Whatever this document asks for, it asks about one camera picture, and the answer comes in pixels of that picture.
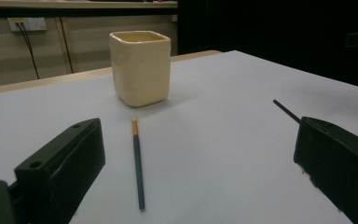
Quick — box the cream square ceramic cup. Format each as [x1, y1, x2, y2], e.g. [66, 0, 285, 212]
[108, 30, 172, 108]

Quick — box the black curtain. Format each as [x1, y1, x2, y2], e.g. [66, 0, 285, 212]
[177, 0, 358, 91]

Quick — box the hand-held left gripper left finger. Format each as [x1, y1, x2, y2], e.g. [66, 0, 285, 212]
[13, 117, 106, 224]

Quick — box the black power cable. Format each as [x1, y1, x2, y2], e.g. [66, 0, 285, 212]
[15, 21, 41, 80]

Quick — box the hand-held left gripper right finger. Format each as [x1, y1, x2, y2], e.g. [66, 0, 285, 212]
[293, 116, 358, 224]

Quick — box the white wall power outlet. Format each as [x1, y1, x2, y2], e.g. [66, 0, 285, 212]
[7, 17, 48, 33]

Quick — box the white paper table sheet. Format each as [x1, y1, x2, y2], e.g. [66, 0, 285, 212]
[0, 49, 358, 224]

